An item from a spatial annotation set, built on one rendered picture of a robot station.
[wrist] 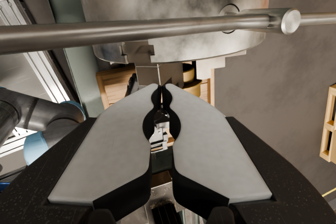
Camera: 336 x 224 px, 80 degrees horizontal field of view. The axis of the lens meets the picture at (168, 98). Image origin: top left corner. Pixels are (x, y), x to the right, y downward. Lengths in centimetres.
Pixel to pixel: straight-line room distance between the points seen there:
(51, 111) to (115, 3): 32
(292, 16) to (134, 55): 18
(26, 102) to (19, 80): 86
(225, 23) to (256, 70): 186
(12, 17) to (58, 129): 92
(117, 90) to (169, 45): 39
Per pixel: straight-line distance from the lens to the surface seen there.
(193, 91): 41
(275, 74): 220
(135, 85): 40
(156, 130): 43
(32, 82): 137
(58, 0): 94
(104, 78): 59
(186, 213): 112
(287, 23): 21
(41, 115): 52
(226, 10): 27
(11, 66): 137
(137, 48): 28
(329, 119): 313
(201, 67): 42
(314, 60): 252
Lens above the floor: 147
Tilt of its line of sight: 61 degrees down
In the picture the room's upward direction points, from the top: 141 degrees clockwise
